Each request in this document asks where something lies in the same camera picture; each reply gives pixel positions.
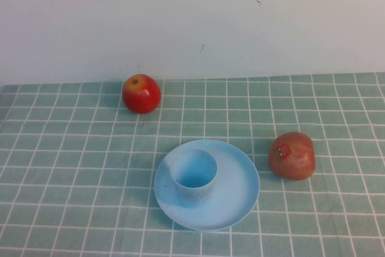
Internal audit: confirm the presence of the light blue plastic cup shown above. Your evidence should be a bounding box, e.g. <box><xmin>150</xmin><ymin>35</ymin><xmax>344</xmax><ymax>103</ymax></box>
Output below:
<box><xmin>170</xmin><ymin>147</ymin><xmax>218</xmax><ymax>208</ymax></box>

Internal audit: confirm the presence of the light blue plastic plate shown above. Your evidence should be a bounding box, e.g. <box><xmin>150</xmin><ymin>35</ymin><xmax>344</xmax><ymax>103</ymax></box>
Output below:
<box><xmin>153</xmin><ymin>138</ymin><xmax>260</xmax><ymax>233</ymax></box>

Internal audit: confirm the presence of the shiny red apple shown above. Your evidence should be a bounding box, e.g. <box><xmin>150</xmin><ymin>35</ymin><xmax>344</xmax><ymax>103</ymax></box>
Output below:
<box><xmin>122</xmin><ymin>73</ymin><xmax>162</xmax><ymax>115</ymax></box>

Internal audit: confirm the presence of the pale red apple with sticker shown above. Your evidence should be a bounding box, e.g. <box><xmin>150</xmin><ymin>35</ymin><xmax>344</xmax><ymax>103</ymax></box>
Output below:
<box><xmin>268</xmin><ymin>131</ymin><xmax>316</xmax><ymax>181</ymax></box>

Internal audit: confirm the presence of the green white checked tablecloth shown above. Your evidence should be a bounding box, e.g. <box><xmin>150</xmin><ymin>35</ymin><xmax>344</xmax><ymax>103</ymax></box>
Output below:
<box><xmin>0</xmin><ymin>72</ymin><xmax>385</xmax><ymax>257</ymax></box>

